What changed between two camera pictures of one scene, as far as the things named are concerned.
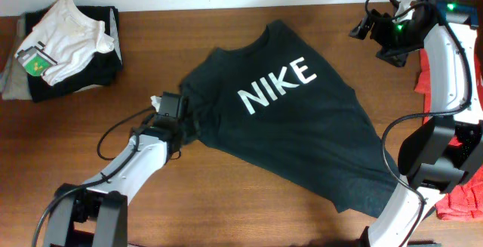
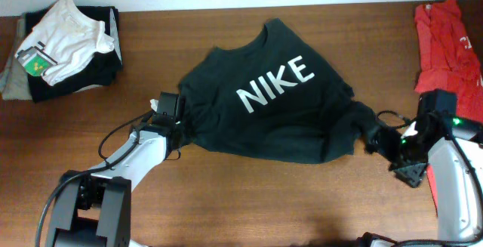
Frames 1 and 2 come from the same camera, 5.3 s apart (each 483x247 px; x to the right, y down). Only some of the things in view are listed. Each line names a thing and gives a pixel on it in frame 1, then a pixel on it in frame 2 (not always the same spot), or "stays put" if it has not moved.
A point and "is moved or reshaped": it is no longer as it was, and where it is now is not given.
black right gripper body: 398,36 → 401,149
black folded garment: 106,71 stays put
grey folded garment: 15,84 stays put
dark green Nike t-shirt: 275,102 is moved or reshaped
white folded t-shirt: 63,43 stays put
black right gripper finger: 394,57 → 411,173
